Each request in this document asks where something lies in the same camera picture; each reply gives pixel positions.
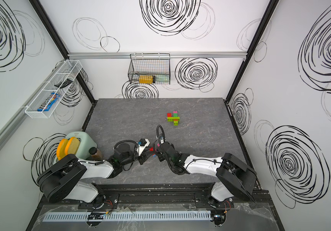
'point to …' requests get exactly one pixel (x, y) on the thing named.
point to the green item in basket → (162, 79)
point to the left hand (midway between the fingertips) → (152, 149)
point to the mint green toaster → (86, 143)
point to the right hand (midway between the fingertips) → (160, 147)
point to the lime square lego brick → (175, 123)
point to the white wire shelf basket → (69, 70)
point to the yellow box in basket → (146, 79)
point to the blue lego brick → (154, 155)
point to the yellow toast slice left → (60, 148)
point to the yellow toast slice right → (71, 146)
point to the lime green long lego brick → (173, 119)
